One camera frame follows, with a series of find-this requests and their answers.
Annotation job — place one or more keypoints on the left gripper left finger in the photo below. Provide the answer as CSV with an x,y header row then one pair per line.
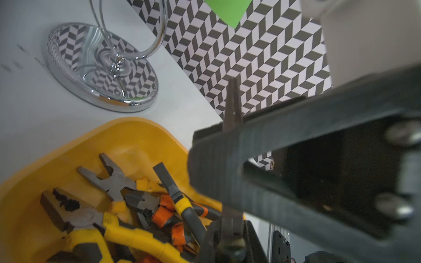
x,y
208,249

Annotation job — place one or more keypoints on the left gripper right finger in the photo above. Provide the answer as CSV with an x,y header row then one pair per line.
x,y
255,252

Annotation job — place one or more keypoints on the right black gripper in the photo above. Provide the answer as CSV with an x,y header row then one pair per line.
x,y
341,170

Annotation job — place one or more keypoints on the yellow flat-nose pliers in box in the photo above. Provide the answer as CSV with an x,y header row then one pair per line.
x,y
182,204

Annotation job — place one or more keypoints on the orange cutter pliers in box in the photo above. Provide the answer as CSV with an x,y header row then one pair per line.
x,y
158,213

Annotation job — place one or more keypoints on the grey open-jaw pliers in box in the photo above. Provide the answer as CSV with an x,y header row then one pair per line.
x,y
116,186

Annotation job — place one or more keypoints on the yellow combination pliers in box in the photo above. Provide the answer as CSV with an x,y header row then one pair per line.
x,y
89,230

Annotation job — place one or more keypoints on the yellow plastic storage box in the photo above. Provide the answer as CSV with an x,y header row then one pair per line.
x,y
135,144

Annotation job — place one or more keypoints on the green plastic goblet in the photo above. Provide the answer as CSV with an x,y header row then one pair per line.
x,y
230,11

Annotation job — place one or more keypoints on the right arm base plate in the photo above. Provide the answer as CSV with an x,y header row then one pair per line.
x,y
280,249

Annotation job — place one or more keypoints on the chrome wire cup stand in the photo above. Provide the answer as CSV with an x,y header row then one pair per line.
x,y
101,67

